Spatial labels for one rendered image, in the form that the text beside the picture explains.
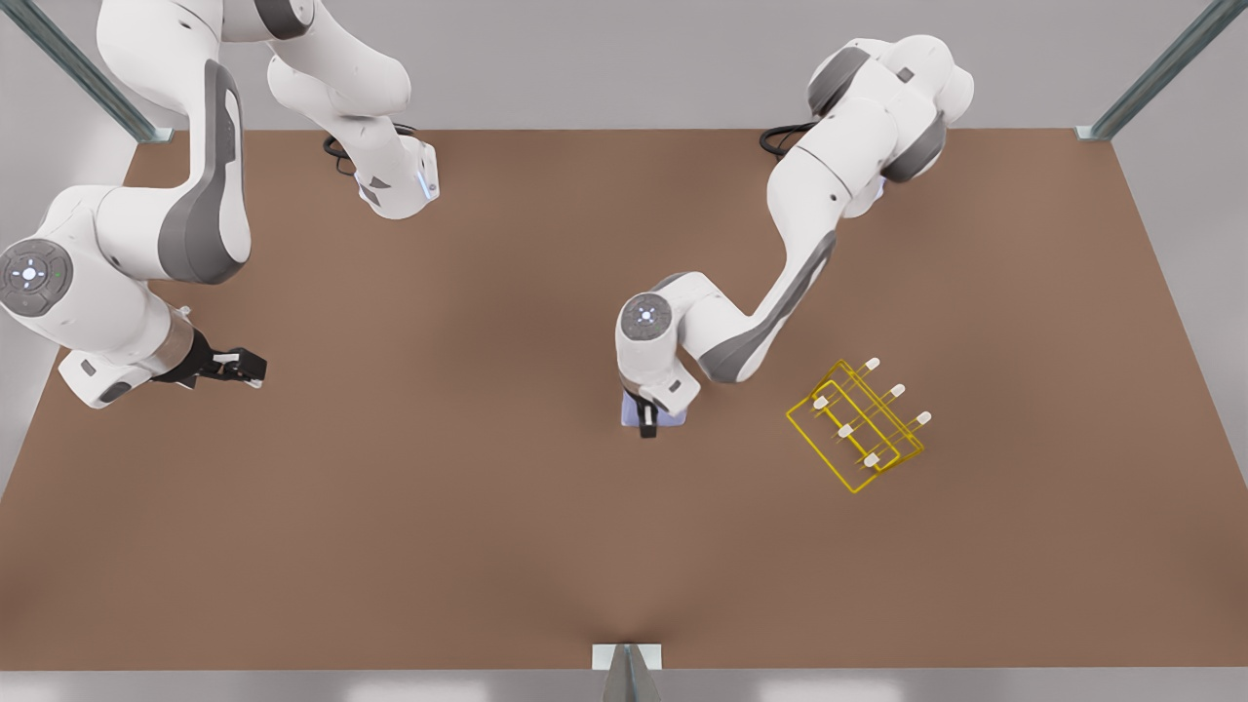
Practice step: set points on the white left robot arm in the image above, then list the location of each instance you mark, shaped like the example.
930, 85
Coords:
829, 185

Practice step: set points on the pale blue cup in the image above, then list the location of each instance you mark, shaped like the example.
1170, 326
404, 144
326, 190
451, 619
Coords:
673, 417

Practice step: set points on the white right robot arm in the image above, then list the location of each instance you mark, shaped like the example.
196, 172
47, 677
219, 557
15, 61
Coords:
117, 244

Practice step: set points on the silver frame post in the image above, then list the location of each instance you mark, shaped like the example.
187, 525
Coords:
88, 73
627, 673
1155, 73

